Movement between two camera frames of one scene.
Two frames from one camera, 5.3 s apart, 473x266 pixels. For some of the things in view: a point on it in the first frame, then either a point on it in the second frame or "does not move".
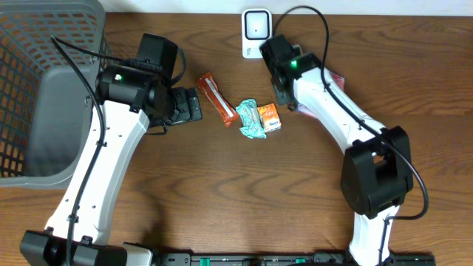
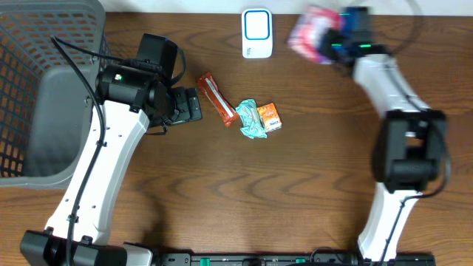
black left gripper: [191, 105] does not move
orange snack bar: [228, 114] does not move
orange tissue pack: [270, 117] does not move
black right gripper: [281, 96] -> [333, 44]
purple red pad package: [339, 80] -> [305, 35]
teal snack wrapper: [251, 125] does not move
